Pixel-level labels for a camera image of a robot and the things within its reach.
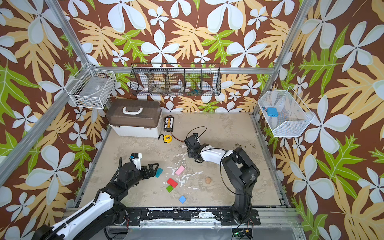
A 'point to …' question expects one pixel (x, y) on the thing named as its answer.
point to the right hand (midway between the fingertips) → (193, 150)
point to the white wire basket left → (91, 87)
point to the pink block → (180, 170)
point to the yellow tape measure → (168, 138)
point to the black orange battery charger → (168, 124)
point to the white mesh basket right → (285, 113)
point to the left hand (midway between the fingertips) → (152, 163)
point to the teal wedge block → (158, 172)
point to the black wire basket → (199, 79)
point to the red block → (171, 182)
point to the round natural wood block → (208, 180)
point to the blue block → (182, 199)
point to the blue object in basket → (272, 111)
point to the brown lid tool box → (129, 117)
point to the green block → (169, 188)
